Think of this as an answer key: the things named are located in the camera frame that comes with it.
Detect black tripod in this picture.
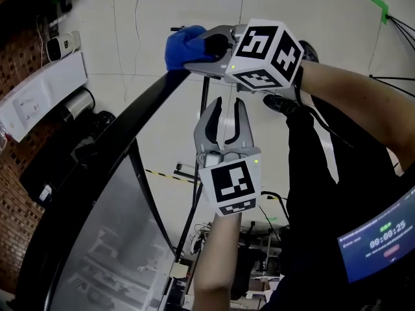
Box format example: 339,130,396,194
369,14,415,97

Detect person's black left shoe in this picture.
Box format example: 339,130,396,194
262,93,302,118

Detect person's black shoe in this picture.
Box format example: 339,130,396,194
297,39,321,65
262,93,302,118

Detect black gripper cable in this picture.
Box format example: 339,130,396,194
259,189,291,226

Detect blue cloth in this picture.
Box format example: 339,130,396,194
165,25,217,74

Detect person's black right shoe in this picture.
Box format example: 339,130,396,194
297,39,321,65

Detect person's black trousers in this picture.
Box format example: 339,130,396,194
285,94,415,311

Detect person's navy shirt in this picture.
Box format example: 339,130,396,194
259,272,294,311

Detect black chest monitor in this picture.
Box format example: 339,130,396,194
337,186,415,284

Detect person's left forearm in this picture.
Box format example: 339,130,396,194
193,211,243,311

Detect black floor bag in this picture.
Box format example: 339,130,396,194
74,110,117,161

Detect white waste bin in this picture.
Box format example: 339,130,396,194
45,30,82,62

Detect yellow-black floor tape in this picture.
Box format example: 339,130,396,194
144,168,202,186

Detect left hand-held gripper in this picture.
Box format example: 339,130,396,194
193,95,263,218

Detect person's right forearm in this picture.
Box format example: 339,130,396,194
300,59,415,174

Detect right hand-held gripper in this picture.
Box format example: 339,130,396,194
183,17,305,93

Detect white water dispenser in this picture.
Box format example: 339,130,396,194
0,51,89,143

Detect silver waste bin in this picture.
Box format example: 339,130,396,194
60,87,96,123

